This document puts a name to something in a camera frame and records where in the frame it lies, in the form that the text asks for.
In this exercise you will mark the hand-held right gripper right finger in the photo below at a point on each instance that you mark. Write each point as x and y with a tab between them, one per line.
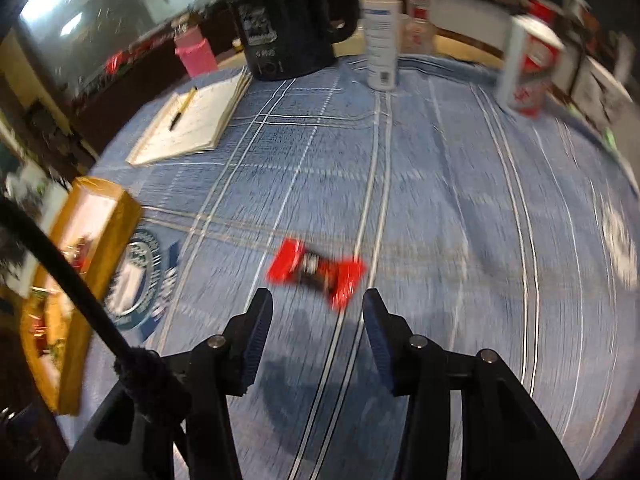
380	350

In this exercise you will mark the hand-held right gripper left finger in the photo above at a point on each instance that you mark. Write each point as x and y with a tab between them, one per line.
255	340

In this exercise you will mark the red black bow-shaped candy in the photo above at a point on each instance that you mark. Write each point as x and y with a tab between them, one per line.
312	270

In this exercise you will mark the yellow cardboard box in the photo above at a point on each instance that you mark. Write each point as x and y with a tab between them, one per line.
112	230

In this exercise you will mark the blue plaid tablecloth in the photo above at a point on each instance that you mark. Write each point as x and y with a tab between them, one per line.
450	260

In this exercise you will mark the open notebook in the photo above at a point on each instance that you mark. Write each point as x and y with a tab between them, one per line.
192	120

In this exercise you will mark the black and yellow pen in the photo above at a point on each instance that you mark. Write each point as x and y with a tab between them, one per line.
181	110

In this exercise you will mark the pink cup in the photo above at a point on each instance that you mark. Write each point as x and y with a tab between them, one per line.
196	55

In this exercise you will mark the small green object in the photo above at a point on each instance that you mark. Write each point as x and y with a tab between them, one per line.
610	140

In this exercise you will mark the clear glass jar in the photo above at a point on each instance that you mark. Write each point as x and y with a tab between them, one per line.
417	37

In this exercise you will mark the white spray bottle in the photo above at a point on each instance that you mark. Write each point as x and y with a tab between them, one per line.
381	35

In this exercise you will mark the white bottle with red label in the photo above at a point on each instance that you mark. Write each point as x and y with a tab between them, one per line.
530	70

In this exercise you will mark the black electric kettle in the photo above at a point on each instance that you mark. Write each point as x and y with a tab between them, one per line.
285	15

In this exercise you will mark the red and white box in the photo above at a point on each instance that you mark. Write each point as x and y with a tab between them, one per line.
419	6

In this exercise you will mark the glass cabinet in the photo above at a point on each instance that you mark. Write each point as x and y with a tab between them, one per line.
115	5

